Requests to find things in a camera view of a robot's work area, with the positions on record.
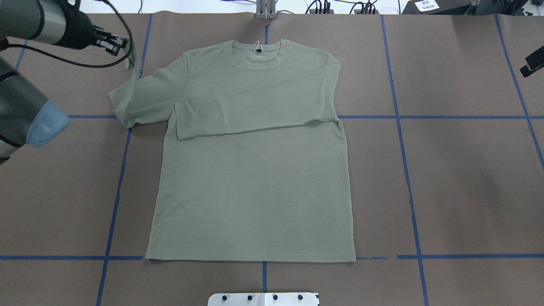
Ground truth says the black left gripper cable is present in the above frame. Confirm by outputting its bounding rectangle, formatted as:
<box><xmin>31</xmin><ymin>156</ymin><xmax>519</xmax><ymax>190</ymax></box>
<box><xmin>0</xmin><ymin>0</ymin><xmax>133</xmax><ymax>68</ymax></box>

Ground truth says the white metal mount base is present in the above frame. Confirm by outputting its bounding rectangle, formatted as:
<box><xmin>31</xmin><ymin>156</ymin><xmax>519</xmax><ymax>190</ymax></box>
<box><xmin>207</xmin><ymin>292</ymin><xmax>320</xmax><ymax>306</ymax></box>

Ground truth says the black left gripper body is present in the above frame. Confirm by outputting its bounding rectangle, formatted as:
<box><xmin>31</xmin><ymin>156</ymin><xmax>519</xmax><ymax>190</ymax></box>
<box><xmin>64</xmin><ymin>0</ymin><xmax>119</xmax><ymax>50</ymax></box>

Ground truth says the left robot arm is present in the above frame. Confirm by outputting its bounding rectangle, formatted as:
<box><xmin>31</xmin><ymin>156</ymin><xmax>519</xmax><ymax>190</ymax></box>
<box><xmin>0</xmin><ymin>0</ymin><xmax>136</xmax><ymax>164</ymax></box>

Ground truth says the aluminium frame post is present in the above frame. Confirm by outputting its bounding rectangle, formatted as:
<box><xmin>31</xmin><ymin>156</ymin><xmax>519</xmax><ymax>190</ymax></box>
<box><xmin>255</xmin><ymin>0</ymin><xmax>277</xmax><ymax>20</ymax></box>

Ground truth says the green long-sleeve shirt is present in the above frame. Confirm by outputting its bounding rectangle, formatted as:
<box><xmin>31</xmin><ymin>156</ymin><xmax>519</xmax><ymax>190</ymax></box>
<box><xmin>109</xmin><ymin>40</ymin><xmax>356</xmax><ymax>263</ymax></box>

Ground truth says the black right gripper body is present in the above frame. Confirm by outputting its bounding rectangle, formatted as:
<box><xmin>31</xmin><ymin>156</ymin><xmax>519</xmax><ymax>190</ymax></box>
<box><xmin>519</xmin><ymin>46</ymin><xmax>544</xmax><ymax>78</ymax></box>

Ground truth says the black box with label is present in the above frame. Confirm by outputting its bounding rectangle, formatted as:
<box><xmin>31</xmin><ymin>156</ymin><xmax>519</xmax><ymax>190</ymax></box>
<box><xmin>401</xmin><ymin>0</ymin><xmax>478</xmax><ymax>15</ymax></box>

